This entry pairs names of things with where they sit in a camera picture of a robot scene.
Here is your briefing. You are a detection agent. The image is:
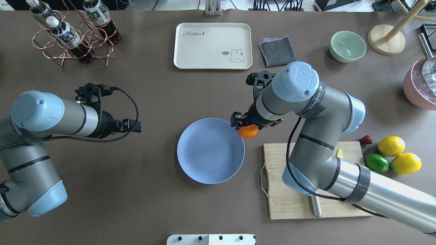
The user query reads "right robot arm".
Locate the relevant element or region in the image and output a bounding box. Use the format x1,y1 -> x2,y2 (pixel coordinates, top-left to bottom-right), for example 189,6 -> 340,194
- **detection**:
231,61 -> 436,236

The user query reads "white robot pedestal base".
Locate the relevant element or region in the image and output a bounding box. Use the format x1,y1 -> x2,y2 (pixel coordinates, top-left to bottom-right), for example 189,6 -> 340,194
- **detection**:
166,233 -> 256,245

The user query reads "yellow lemon near strawberry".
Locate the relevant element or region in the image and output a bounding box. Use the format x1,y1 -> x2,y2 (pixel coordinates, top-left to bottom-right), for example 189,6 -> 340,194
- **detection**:
377,135 -> 405,157

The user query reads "orange fruit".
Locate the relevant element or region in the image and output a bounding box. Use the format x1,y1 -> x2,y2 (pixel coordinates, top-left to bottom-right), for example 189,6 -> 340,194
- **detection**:
237,124 -> 260,138

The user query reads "green bowl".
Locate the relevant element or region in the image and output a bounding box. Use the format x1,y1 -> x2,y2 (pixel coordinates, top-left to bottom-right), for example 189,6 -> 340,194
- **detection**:
329,31 -> 367,63

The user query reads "cream rabbit tray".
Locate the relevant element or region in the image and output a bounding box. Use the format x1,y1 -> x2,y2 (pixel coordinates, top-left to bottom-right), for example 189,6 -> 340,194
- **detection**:
173,23 -> 253,70

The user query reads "yellow plastic knife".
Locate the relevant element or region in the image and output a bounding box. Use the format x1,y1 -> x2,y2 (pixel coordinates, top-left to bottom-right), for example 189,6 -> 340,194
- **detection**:
336,148 -> 343,159

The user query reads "red strawberry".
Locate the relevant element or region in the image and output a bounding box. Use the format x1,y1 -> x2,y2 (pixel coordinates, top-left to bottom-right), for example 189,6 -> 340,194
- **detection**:
359,135 -> 373,145

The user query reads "wooden cutting board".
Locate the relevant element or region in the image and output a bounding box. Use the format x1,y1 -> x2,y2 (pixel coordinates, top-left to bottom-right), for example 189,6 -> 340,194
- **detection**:
263,143 -> 371,219

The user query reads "wooden stand round base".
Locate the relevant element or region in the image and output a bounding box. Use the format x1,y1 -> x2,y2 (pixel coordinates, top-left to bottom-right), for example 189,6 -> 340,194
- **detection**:
367,0 -> 436,56

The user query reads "steel muddler black tip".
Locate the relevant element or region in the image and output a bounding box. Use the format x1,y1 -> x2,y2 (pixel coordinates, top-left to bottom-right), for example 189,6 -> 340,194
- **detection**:
309,195 -> 322,218

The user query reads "tea bottle corner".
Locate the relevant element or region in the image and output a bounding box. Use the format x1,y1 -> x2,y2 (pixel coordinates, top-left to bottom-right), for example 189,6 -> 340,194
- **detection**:
26,0 -> 59,26

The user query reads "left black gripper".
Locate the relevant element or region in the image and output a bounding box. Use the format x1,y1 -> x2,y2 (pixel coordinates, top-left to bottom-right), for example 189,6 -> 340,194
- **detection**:
75,83 -> 142,138

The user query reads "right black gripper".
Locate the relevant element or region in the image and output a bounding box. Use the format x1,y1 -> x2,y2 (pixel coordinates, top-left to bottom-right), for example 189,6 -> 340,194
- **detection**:
230,71 -> 283,131

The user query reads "grey folded cloth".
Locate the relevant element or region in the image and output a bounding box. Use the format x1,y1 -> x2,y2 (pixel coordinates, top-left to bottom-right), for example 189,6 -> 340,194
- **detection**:
258,36 -> 296,68

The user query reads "pink bowl with ice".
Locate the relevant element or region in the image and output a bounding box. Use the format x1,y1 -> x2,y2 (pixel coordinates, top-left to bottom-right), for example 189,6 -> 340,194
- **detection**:
403,59 -> 436,111

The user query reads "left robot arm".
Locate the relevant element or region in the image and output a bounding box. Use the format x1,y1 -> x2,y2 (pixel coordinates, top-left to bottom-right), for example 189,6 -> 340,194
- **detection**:
0,83 -> 141,223

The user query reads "metal scoop in bowl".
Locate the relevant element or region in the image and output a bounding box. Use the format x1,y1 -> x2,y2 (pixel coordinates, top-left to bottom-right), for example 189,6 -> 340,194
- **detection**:
418,33 -> 436,95

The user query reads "green lime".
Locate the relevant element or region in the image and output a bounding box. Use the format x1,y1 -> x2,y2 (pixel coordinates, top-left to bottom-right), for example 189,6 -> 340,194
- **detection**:
364,153 -> 389,173

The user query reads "copper wire bottle rack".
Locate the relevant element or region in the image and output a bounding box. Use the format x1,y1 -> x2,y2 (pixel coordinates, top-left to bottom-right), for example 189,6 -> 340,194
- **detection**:
32,0 -> 119,67

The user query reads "tea bottle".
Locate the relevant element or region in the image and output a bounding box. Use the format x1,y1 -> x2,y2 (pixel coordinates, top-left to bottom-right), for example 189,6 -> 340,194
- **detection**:
46,16 -> 94,64
83,0 -> 121,44

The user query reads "blue round plate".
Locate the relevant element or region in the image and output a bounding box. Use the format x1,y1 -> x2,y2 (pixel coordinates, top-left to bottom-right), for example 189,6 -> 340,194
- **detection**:
176,118 -> 245,184

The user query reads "tea bottle middle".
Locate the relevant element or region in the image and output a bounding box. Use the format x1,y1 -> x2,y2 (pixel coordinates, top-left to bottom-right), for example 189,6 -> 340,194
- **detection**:
83,0 -> 121,44

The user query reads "yellow lemon far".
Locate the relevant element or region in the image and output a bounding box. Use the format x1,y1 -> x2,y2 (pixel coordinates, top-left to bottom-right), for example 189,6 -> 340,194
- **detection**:
391,152 -> 422,174

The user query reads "tea bottle front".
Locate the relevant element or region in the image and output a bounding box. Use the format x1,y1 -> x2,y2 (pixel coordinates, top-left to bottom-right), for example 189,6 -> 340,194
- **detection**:
46,16 -> 94,64

